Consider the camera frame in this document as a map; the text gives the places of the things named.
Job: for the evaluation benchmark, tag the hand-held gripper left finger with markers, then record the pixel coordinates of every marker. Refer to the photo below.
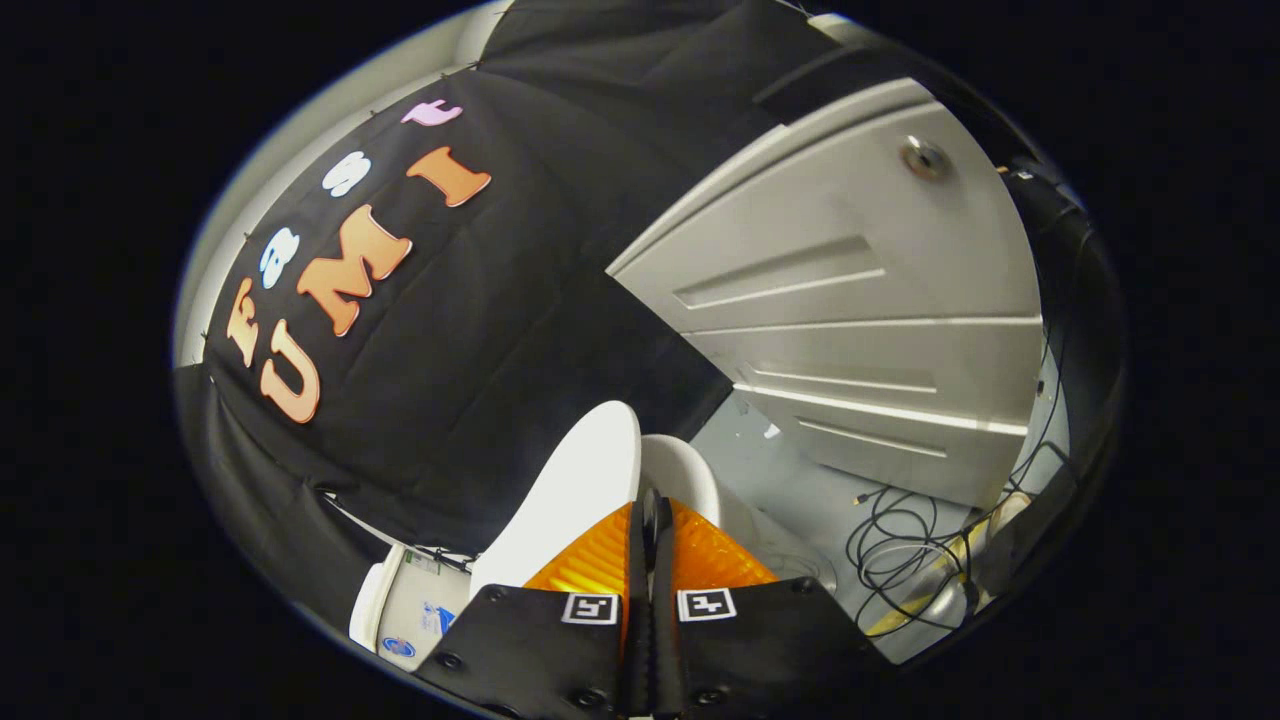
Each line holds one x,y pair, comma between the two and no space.
540,650

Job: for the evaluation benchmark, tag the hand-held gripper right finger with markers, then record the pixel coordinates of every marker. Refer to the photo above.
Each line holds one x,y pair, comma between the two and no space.
770,650

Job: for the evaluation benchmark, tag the white toilet lid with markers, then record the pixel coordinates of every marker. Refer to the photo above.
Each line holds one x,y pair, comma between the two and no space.
580,490

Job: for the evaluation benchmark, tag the white toilet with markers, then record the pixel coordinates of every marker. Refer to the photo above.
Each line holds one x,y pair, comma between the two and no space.
420,610

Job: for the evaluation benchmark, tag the white toilet seat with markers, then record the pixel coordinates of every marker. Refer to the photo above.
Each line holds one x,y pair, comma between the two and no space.
685,475

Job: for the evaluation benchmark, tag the pale yellow tube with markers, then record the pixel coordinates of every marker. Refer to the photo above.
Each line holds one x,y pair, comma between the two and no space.
940,570

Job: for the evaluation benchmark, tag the black backdrop cloth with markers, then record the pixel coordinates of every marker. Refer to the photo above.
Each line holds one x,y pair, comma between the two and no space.
500,300

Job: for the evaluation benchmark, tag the white panel door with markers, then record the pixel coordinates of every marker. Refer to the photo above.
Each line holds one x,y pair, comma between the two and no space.
850,300

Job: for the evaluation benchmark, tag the metal door knob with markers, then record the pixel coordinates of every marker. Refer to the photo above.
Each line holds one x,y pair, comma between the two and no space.
925,158

